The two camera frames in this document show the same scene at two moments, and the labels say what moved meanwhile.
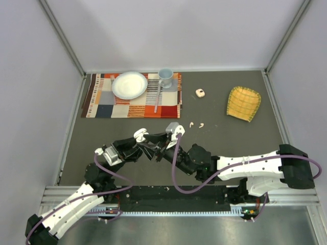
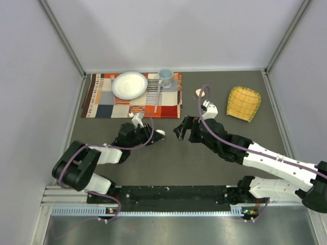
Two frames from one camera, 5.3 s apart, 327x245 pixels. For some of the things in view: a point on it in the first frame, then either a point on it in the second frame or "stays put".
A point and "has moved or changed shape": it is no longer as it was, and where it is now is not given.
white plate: [129, 85] stays put
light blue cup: [165, 75] stays put
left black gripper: [124, 147] to [147, 130]
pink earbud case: [200, 93] stays put
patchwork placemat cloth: [99, 100] stays put
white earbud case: [139, 135] has moved or changed shape
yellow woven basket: [242, 103] stays put
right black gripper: [160, 151] to [189, 122]
